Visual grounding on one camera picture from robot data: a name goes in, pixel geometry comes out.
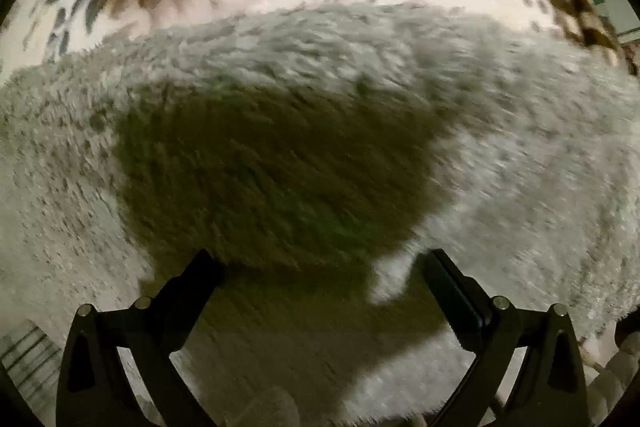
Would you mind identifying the grey fluffy pants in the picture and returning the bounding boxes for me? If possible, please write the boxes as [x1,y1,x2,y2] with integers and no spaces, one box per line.
[1,3,639,426]

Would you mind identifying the striped grey curtain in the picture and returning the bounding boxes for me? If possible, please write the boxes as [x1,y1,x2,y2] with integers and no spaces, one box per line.
[1,321,63,412]

